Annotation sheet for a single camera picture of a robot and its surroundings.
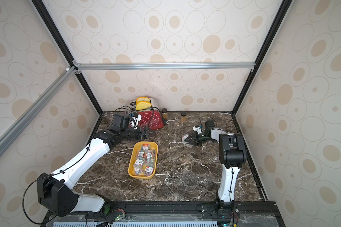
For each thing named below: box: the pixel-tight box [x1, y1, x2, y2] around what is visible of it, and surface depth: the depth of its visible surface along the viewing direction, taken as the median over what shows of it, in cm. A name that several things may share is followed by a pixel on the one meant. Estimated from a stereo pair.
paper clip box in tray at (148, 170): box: [143, 165, 154, 176], surface depth 87 cm
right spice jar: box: [180, 112, 188, 124], surface depth 111 cm
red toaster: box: [128, 98, 164, 130], surface depth 100 cm
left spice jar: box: [161, 107, 169, 120], surface depth 111 cm
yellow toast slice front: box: [135, 100, 153, 112], surface depth 99 cm
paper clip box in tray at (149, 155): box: [144, 149, 155, 161], surface depth 91 cm
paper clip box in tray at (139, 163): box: [133, 158, 145, 168], surface depth 87 cm
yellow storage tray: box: [127, 141, 159, 180], surface depth 91 cm
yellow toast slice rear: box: [135, 96, 151, 105], surface depth 102 cm
